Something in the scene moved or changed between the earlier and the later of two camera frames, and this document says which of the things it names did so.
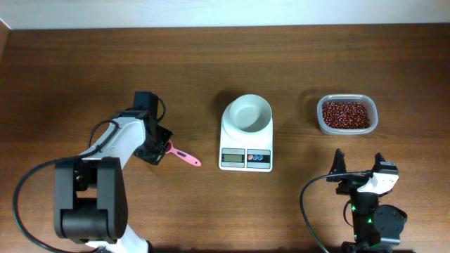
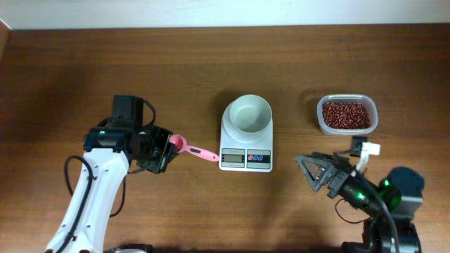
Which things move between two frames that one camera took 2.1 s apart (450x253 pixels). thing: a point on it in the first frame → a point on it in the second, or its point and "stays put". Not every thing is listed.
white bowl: (250, 113) stays put
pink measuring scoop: (185, 157) → (181, 143)
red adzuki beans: (349, 115) stays put
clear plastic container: (347, 114) stays put
